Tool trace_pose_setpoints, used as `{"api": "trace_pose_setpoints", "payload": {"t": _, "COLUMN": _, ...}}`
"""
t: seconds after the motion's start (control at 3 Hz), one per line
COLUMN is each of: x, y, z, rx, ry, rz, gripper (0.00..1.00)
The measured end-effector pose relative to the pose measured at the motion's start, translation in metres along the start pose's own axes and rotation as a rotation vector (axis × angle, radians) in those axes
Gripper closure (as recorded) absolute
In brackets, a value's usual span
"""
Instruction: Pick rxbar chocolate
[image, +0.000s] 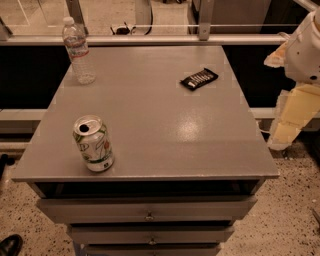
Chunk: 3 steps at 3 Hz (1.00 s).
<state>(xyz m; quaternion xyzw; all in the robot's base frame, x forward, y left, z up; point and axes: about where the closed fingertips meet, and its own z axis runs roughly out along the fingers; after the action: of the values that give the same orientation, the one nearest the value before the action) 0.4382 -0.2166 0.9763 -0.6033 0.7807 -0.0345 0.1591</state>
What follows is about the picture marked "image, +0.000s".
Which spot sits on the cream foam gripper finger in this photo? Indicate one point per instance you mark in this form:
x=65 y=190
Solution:
x=277 y=57
x=301 y=105

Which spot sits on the grey metal railing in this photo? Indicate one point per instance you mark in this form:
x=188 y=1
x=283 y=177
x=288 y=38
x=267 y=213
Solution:
x=157 y=22

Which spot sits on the grey drawer cabinet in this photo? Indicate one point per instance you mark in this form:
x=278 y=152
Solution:
x=167 y=141

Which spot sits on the black object behind railing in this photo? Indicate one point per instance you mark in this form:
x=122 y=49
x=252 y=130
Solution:
x=125 y=29

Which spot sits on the green white soda can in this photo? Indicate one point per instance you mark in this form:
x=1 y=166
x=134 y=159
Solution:
x=92 y=138

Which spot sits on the clear plastic water bottle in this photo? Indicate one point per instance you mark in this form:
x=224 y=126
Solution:
x=77 y=48

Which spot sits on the middle grey drawer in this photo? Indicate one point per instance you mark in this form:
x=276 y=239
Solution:
x=151 y=234

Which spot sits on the grey drawer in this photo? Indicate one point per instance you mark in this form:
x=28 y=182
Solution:
x=80 y=211
x=154 y=250
x=151 y=234

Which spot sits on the bottom grey drawer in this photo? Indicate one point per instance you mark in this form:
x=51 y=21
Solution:
x=154 y=250

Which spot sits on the top grey drawer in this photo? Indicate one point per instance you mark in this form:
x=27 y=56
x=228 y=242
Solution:
x=80 y=211

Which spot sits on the black shoe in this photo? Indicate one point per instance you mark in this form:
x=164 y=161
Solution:
x=11 y=246

